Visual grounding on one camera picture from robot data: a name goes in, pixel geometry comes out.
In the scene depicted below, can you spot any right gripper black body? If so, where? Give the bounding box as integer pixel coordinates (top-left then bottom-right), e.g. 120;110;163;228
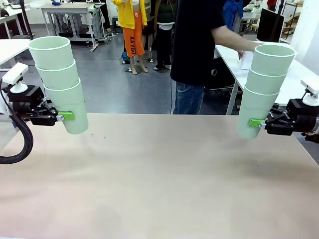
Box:
285;98;319;133

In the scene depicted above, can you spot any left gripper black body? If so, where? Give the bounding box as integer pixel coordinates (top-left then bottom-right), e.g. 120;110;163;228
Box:
8;85;45;120

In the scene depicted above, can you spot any light green plastic cup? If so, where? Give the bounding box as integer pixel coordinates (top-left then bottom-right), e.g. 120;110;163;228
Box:
245;67;288;96
28;36;76;72
35;59;81;89
235;84;281;139
43;77;89;135
250;44;296;77

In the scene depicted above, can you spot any white plastic basket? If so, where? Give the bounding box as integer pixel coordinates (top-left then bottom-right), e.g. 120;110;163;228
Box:
239;50;255;71

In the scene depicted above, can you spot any person's left forearm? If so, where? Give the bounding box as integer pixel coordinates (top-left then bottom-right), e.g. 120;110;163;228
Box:
219;26;261;53

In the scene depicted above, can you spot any white table with pole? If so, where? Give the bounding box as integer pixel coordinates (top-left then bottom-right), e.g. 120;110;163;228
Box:
0;38;31;66

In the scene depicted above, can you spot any black vertical pole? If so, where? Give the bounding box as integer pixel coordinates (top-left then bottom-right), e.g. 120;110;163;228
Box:
19;0;34;40

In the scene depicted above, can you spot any black computer monitor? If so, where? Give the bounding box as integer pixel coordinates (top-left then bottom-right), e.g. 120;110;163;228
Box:
256;7;286;43

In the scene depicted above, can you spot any wooden shelf rack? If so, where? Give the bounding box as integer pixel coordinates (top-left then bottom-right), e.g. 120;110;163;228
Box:
284;0;305;39

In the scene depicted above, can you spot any person in black t-shirt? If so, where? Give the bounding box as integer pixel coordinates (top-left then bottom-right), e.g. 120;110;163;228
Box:
170;0;244;115

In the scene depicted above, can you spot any white workbench on wheels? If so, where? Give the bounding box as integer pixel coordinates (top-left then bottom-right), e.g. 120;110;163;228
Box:
41;1;107;52

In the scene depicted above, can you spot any person in blue jacket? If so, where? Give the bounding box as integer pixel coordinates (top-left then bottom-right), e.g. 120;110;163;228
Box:
223;0;251;34

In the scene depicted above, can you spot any person in yellow jacket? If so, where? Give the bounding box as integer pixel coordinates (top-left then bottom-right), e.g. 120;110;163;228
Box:
111;0;150;75

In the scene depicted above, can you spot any person in dark clothes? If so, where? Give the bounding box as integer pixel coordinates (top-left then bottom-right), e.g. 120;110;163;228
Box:
149;0;176;71

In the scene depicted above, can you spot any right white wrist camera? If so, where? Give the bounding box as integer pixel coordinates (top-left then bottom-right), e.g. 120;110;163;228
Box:
300;79;319;105

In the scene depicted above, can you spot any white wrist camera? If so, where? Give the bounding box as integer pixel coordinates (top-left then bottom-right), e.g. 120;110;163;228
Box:
300;79;319;105
1;62;29;94

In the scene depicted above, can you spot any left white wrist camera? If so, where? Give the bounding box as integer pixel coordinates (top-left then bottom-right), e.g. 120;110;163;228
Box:
1;62;29;94

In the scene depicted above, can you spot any black corrugated cable hose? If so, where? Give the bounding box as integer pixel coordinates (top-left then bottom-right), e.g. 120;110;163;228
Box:
0;87;34;165

